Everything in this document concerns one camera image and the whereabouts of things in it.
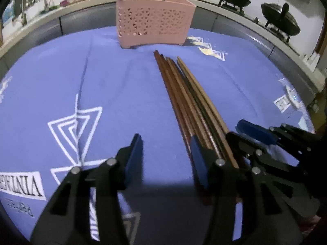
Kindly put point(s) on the black wok with lid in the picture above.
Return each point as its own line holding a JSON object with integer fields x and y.
{"x": 281, "y": 19}

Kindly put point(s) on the white pitcher with blue print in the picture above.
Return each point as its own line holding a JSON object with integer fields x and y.
{"x": 8, "y": 12}

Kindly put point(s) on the small white device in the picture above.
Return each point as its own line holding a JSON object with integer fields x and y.
{"x": 293, "y": 97}

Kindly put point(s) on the pink perforated utensil basket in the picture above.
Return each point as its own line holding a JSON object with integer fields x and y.
{"x": 153, "y": 20}

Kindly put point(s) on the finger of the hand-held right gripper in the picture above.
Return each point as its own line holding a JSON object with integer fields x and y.
{"x": 238, "y": 143}
{"x": 255, "y": 132}

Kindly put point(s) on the black gas stove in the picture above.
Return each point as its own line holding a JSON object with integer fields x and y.
{"x": 255, "y": 15}

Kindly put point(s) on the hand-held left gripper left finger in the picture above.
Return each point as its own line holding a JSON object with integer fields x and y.
{"x": 134, "y": 158}

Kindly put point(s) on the blue printed tablecloth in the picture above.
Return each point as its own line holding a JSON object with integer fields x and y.
{"x": 115, "y": 94}

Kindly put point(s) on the bundle of wooden chopsticks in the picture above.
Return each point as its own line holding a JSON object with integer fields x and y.
{"x": 184, "y": 94}

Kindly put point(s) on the person's right forearm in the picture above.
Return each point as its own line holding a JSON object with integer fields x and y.
{"x": 309, "y": 224}

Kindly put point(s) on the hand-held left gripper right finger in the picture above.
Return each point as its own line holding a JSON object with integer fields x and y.
{"x": 200, "y": 163}

